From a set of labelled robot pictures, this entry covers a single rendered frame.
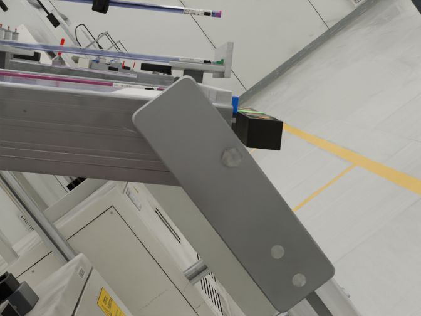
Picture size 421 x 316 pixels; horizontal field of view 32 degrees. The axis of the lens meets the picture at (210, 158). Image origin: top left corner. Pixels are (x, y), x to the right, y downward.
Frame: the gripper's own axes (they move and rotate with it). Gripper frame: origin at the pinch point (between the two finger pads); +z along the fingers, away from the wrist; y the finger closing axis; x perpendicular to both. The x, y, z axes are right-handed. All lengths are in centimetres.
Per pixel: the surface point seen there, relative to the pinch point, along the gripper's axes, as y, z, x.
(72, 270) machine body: 58, 28, 9
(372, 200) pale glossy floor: -74, 58, 101
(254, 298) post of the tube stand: 28, 45, 45
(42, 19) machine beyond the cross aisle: -393, 114, -64
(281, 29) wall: -688, 130, 164
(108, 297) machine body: 55, 34, 15
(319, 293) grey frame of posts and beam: 113, -10, 26
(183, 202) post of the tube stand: 22.1, 29.8, 26.3
